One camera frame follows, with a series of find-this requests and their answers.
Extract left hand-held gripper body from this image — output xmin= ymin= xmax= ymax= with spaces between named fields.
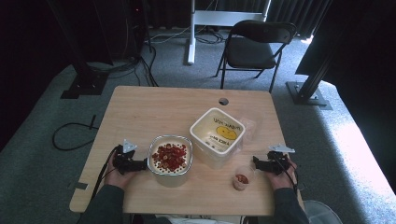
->
xmin=112 ymin=138 xmax=138 ymax=175

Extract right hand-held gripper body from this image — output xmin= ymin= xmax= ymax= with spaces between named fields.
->
xmin=264 ymin=143 xmax=296 ymax=175

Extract small clear plastic cup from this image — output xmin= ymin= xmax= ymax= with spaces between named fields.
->
xmin=232 ymin=164 xmax=256 ymax=191

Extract pile of red dried fruit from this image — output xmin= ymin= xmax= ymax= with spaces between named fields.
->
xmin=151 ymin=143 xmax=189 ymax=173

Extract clear square glass container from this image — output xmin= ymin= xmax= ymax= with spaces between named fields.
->
xmin=147 ymin=133 xmax=194 ymax=189

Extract person's left hand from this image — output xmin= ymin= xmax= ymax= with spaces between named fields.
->
xmin=104 ymin=150 xmax=138 ymax=190

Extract person's right hand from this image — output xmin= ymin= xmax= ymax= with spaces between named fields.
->
xmin=265 ymin=157 xmax=298 ymax=190

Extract clear plastic bag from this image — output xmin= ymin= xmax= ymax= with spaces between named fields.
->
xmin=237 ymin=116 xmax=260 ymax=143

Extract white square container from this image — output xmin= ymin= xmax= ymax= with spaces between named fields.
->
xmin=189 ymin=106 xmax=247 ymax=171

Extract grey tape piece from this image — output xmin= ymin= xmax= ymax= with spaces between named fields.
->
xmin=67 ymin=181 xmax=89 ymax=191

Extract translucent white bin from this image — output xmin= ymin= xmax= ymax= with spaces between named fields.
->
xmin=303 ymin=200 xmax=344 ymax=224

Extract black metal stand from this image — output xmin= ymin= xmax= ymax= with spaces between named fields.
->
xmin=46 ymin=0 xmax=110 ymax=100
xmin=285 ymin=18 xmax=347 ymax=110

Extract white cloth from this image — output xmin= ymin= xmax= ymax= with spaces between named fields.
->
xmin=155 ymin=214 xmax=244 ymax=224

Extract black folding chair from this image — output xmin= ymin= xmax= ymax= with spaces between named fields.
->
xmin=214 ymin=19 xmax=298 ymax=93

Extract black equipment rack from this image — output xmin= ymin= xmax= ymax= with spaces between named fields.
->
xmin=92 ymin=0 xmax=149 ymax=62

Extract dark curtain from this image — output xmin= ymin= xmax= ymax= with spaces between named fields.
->
xmin=294 ymin=0 xmax=396 ymax=194

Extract right hand-held gripper cable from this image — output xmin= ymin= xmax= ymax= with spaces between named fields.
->
xmin=275 ymin=154 xmax=299 ymax=191

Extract hand-held gripper cable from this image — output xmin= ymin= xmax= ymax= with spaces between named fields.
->
xmin=90 ymin=146 xmax=120 ymax=202
xmin=275 ymin=154 xmax=299 ymax=191

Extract left hand-held gripper cable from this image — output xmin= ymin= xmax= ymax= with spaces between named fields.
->
xmin=90 ymin=146 xmax=120 ymax=202

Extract black cable with plug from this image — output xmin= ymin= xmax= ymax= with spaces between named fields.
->
xmin=51 ymin=114 xmax=100 ymax=152

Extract bundle of black floor cables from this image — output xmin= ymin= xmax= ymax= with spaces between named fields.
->
xmin=87 ymin=43 xmax=161 ymax=88

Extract grey floor cables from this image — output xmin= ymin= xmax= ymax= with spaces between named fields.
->
xmin=146 ymin=26 xmax=226 ymax=45

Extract white metal desk frame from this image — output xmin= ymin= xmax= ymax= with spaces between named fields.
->
xmin=186 ymin=0 xmax=272 ymax=65

